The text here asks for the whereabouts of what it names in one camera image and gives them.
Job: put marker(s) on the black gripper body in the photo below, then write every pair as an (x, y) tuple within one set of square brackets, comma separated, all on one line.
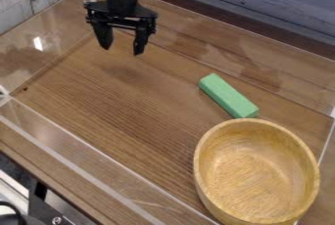
[(102, 19)]

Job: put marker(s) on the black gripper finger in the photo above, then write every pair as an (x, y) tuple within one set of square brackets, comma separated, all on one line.
[(103, 34), (141, 39)]

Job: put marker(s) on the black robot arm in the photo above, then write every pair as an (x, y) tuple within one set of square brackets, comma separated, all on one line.
[(121, 6)]

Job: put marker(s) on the green rectangular block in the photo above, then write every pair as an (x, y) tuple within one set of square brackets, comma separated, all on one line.
[(229, 99)]

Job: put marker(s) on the brown wooden bowl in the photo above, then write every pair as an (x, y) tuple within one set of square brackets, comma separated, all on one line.
[(256, 173)]

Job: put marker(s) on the clear acrylic tray wall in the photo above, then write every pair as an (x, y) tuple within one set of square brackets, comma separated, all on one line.
[(96, 183)]

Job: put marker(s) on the black metal table bracket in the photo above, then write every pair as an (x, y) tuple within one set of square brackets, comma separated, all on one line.
[(40, 210)]

